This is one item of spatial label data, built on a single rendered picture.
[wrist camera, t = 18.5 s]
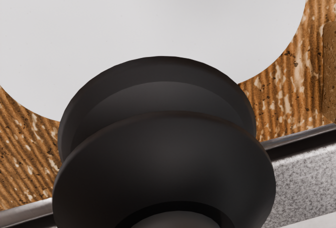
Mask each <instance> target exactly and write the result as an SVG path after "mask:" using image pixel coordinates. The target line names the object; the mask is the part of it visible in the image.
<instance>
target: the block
mask: <svg viewBox="0 0 336 228"><path fill-rule="evenodd" d="M321 111H322V114H323V116H325V117H326V118H327V119H329V120H330V121H332V122H333V123H334V124H336V21H332V22H329V23H327V24H325V25H324V27H323V90H322V108H321Z"/></svg>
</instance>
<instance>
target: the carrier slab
mask: <svg viewBox="0 0 336 228"><path fill-rule="evenodd" d="M334 21H336V0H305V7H304V11H303V15H302V18H301V21H300V24H299V26H298V28H297V31H296V33H295V35H294V36H293V38H292V40H291V42H290V43H289V44H288V46H287V47H286V49H285V50H284V51H283V52H282V54H281V55H280V56H279V57H278V58H277V59H276V60H275V61H274V62H273V63H272V64H271V65H270V66H268V67H267V68H266V69H264V70H263V71H262V72H260V73H259V74H257V75H255V76H254V77H252V78H250V79H248V80H246V81H243V82H240V83H238V84H237V85H238V86H239V87H240V88H241V89H242V90H243V92H244V93H245V95H246V96H247V98H248V100H249V101H250V104H251V106H252V109H253V111H254V116H255V121H256V139H257V140H258V141H259V142H264V141H267V140H271V139H275V138H279V137H283V136H286V135H290V134H294V133H298V132H301V131H305V130H309V129H313V128H316V127H320V126H324V125H328V124H332V123H333V122H332V121H330V120H329V119H327V118H326V117H325V116H323V114H322V95H323V84H324V70H323V28H324V25H325V24H327V23H330V22H334ZM59 125H60V121H56V120H53V119H49V118H46V117H44V116H41V115H39V114H37V113H34V112H33V111H31V110H29V109H27V108H26V107H24V106H23V105H21V104H20V103H18V102H17V101H16V100H15V99H13V98H12V97H11V96H10V95H9V94H8V93H7V92H6V91H5V90H4V89H3V88H2V86H1V85H0V211H4V210H7V209H11V208H15V207H19V206H22V205H26V204H30V203H34V202H37V201H41V200H45V199H49V198H52V191H53V186H54V182H55V178H56V176H57V174H58V171H59V169H60V167H61V166H62V162H61V159H60V156H59V150H58V130H59Z"/></svg>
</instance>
